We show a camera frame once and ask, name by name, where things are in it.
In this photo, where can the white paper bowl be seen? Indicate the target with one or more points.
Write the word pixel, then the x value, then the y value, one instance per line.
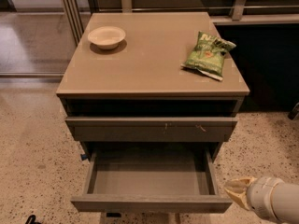
pixel 107 37

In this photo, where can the green chip bag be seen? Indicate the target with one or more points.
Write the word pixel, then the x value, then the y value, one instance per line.
pixel 207 57

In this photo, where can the grey drawer cabinet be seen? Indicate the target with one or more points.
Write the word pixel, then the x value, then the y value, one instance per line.
pixel 143 78

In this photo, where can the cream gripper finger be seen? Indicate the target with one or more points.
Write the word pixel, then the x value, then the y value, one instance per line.
pixel 239 197
pixel 239 185

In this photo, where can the metal railing frame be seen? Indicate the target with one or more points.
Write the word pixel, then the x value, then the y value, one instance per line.
pixel 223 12

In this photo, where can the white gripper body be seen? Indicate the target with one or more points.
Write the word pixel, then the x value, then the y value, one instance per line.
pixel 261 194

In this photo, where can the black object on floor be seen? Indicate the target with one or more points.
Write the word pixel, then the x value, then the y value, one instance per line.
pixel 32 220

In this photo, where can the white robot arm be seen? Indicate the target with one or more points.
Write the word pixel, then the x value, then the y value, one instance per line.
pixel 285 202

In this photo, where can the black wheel at right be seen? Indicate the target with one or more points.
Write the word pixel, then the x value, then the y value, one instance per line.
pixel 294 112

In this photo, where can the grey drawer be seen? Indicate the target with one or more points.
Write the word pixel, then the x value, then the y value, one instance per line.
pixel 151 181
pixel 151 129

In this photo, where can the grey top drawer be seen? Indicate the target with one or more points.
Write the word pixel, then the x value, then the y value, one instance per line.
pixel 151 129

